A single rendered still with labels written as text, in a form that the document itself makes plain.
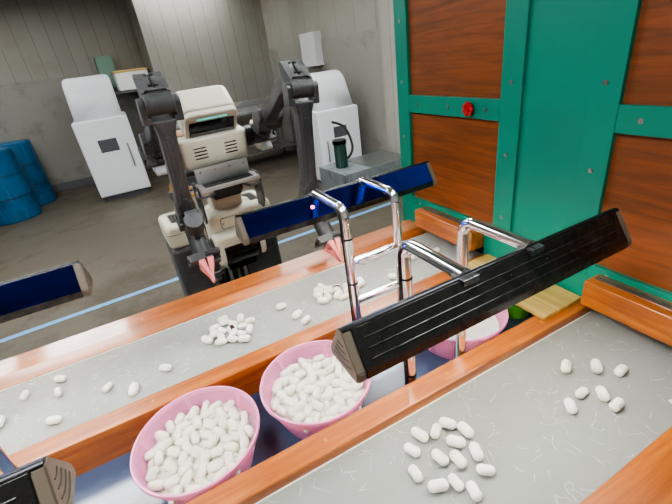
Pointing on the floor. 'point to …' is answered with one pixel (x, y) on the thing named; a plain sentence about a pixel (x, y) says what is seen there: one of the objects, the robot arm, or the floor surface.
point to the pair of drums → (22, 183)
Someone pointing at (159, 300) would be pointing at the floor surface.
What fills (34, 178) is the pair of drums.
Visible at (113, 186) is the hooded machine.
